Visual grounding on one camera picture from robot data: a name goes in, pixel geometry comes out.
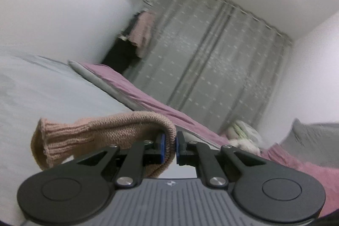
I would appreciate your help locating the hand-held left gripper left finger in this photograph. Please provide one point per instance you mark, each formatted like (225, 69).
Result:
(161, 148)

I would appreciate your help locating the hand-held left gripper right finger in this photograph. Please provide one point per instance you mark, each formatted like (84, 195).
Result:
(180, 148)

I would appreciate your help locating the pink knit sweater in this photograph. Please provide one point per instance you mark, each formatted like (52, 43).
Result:
(106, 130)

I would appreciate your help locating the small pile of clothes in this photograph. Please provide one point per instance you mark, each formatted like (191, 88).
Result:
(253, 132)

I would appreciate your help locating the hanging dark clothes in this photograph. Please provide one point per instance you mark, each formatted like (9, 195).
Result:
(119, 56)

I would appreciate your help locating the hanging pink clothes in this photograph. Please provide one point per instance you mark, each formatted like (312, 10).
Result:
(141, 27)

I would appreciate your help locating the green and white cloth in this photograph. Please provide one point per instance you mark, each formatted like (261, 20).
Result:
(237, 130)

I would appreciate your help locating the purple and grey quilt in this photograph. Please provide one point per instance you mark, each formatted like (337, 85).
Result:
(127, 83)

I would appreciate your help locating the grey star-print curtain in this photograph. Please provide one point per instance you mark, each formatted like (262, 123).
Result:
(212, 56)

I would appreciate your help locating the purple velvet pillow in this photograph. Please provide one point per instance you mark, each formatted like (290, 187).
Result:
(280, 155)
(323, 178)

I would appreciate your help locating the grey quilted headboard cover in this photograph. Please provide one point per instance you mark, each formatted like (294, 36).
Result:
(312, 136)

